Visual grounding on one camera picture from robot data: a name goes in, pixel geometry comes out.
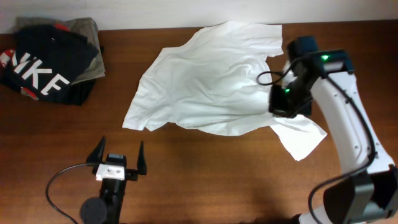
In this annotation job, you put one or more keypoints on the black Nike t-shirt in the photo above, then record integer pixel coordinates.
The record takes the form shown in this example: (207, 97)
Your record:
(42, 35)

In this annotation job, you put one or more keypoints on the black garment under stack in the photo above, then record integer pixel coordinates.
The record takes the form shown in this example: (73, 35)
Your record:
(48, 73)

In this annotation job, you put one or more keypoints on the white t-shirt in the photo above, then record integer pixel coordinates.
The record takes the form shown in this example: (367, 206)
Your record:
(218, 83)

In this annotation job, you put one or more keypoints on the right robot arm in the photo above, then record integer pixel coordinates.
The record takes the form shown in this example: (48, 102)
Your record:
(366, 190)

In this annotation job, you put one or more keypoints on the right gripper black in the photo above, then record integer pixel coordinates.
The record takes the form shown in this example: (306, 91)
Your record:
(278, 107)

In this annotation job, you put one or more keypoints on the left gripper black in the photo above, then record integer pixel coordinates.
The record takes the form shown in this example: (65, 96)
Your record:
(132, 173)

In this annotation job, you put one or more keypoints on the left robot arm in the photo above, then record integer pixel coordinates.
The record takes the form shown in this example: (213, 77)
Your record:
(107, 206)

